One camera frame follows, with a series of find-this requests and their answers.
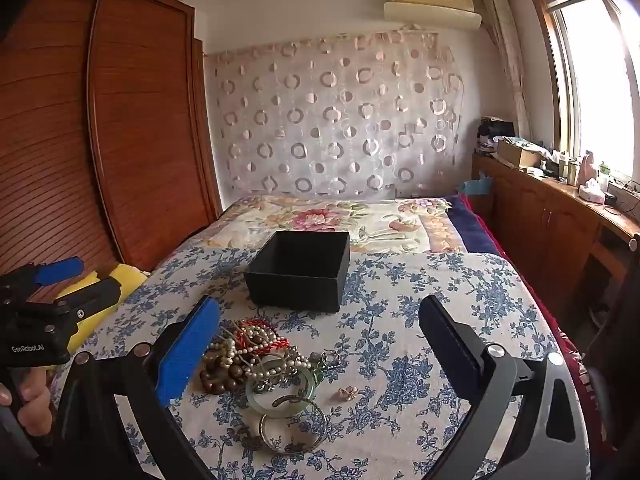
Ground wall air conditioner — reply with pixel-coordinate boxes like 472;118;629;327
383;0;482;30

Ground yellow plush toy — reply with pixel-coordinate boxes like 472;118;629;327
54;263;149;356

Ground wooden louvered wardrobe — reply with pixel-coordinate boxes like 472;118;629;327
1;0;221;272

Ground brown wooden bead bracelet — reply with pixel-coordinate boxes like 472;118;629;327
198;343;252;395

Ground window with wooden frame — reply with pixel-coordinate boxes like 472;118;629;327
533;0;639;180

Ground wooden side cabinet counter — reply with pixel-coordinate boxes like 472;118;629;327
472;154;639;327

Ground black square jewelry box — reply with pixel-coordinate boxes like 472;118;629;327
244;231;350;313

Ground person's left hand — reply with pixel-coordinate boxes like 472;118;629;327
16;367;53;437

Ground pale green jade bangle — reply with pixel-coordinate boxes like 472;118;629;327
245;353;316;418

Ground floral quilt bedspread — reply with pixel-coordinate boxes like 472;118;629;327
196;195;466;254

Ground cardboard box on counter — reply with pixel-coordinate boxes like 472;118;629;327
497;139;542;168

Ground silver metal bangle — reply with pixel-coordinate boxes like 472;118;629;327
258;394;328;455

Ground circle-patterned sheer curtain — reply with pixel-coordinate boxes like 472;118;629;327
212;30;464;200

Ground navy blue blanket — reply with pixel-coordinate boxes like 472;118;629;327
445;195;506;257

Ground blue floral white cloth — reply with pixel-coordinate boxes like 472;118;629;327
49;244;591;480

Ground red cord bracelet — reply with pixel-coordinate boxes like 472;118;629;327
234;317;292;354

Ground white pearl necklace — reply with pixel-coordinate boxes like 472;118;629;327
207;324;302;396

